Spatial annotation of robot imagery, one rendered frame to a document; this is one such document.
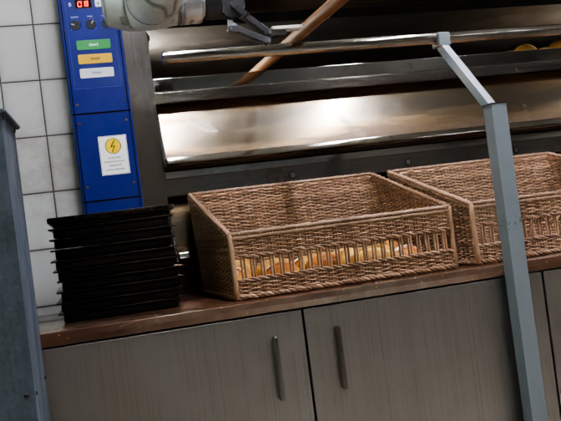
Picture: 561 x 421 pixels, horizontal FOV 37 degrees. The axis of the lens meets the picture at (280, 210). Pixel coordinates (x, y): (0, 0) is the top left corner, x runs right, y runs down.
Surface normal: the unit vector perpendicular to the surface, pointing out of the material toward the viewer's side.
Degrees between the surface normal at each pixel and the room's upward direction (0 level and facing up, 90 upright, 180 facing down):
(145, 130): 90
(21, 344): 90
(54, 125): 90
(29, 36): 90
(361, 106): 70
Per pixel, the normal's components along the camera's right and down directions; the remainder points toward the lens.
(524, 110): 0.20, -0.38
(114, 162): 0.26, -0.04
